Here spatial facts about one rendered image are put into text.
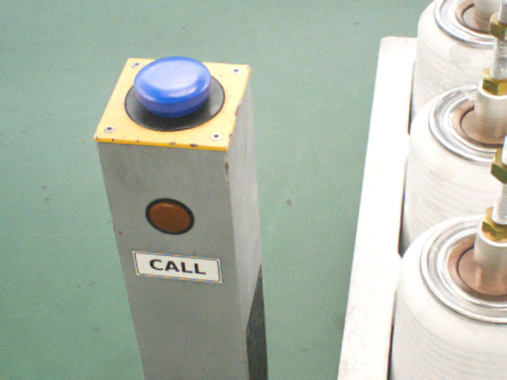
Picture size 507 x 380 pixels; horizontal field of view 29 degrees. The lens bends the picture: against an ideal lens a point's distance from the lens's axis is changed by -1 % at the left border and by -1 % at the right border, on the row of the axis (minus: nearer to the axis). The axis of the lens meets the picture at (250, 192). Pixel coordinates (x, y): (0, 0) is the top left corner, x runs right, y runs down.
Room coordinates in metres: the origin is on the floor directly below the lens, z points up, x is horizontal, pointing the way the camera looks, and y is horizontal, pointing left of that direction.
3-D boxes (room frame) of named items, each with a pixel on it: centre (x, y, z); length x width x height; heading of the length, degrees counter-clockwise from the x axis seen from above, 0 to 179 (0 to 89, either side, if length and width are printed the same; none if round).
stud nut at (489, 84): (0.45, -0.15, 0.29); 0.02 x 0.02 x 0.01; 15
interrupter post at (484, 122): (0.45, -0.15, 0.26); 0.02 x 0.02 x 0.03
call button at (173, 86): (0.41, 0.04, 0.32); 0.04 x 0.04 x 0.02
